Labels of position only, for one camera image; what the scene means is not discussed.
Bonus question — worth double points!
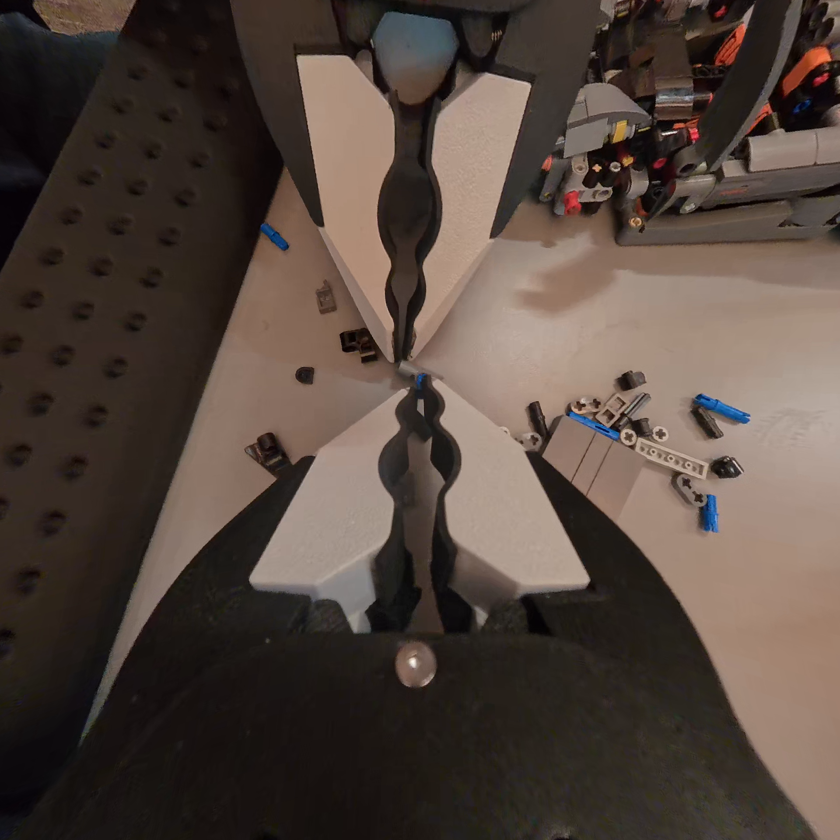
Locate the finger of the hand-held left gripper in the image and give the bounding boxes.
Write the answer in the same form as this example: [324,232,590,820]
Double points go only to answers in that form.
[295,54,411,363]
[403,71,535,363]

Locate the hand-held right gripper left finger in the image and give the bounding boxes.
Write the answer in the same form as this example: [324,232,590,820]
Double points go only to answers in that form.
[248,387,421,632]

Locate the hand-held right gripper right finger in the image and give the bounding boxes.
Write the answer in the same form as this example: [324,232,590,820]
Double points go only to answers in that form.
[423,379,592,632]

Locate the grey lego car model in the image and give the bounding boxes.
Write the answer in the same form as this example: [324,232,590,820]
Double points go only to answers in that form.
[538,0,840,247]

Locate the scattered small lego parts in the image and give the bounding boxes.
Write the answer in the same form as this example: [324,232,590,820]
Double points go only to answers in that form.
[244,279,752,534]

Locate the black dimpled mat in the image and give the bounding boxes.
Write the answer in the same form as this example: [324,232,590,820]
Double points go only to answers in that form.
[0,0,290,788]

